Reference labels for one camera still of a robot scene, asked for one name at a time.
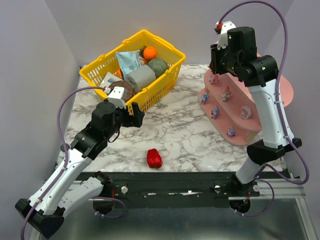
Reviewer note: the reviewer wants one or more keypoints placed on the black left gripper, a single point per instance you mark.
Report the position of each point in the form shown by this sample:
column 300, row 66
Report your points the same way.
column 135, row 115

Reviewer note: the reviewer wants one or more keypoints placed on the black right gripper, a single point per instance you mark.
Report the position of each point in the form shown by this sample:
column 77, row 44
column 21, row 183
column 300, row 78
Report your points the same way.
column 214, row 59

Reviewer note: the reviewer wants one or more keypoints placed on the red bell pepper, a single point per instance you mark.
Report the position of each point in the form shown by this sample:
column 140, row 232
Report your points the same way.
column 154, row 160

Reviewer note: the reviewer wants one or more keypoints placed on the purple bunny toy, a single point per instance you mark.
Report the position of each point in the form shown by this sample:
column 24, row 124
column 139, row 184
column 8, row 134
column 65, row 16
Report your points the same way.
column 231, row 132

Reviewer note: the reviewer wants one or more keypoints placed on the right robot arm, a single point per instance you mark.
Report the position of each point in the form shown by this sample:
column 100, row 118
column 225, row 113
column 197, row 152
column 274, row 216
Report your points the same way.
column 258, row 153

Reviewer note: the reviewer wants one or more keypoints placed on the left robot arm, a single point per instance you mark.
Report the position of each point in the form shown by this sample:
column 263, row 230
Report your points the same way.
column 47, row 209

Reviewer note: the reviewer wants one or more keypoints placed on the pink three-tier shelf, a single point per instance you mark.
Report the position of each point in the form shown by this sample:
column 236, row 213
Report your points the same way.
column 235, row 112

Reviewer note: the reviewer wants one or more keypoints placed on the grey paper towel roll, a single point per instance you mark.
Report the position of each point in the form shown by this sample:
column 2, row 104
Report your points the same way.
column 140, row 78

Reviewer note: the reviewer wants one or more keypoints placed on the orange fruit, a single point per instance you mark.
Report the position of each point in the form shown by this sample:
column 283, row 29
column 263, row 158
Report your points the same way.
column 149, row 53
column 119, row 74

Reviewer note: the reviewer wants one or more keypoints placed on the green melon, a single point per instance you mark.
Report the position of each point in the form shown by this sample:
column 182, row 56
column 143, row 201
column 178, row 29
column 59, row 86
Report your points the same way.
column 159, row 66

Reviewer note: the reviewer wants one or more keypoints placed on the light blue chips bag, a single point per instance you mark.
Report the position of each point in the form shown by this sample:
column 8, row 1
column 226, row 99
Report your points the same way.
column 128, row 61

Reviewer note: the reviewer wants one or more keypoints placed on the yellow plastic shopping basket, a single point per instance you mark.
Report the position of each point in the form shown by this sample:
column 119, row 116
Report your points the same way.
column 147, row 63

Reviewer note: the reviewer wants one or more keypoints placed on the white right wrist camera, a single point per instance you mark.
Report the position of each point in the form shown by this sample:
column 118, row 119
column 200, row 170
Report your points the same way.
column 221, row 28

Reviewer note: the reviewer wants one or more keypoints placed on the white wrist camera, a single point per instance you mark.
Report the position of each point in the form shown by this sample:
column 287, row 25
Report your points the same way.
column 116, row 96
column 221, row 28

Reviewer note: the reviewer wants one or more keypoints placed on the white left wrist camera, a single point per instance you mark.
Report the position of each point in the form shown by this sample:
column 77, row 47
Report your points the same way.
column 116, row 96

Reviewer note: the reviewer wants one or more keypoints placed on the white package blue handle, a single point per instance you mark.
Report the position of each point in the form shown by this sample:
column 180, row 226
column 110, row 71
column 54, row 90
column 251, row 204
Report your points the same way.
column 109, row 80

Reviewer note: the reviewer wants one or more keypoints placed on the black mounting rail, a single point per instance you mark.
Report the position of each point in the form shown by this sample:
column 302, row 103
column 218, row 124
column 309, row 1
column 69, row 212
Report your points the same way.
column 139, row 190

